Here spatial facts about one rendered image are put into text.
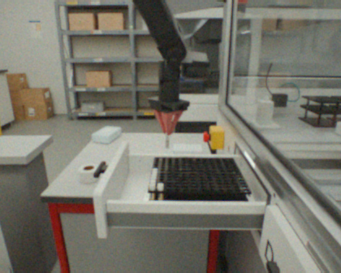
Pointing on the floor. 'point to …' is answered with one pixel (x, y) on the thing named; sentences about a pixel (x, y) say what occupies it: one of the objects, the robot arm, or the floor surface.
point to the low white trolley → (123, 239)
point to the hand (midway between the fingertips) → (167, 132)
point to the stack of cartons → (28, 99)
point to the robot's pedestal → (23, 201)
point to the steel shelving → (103, 58)
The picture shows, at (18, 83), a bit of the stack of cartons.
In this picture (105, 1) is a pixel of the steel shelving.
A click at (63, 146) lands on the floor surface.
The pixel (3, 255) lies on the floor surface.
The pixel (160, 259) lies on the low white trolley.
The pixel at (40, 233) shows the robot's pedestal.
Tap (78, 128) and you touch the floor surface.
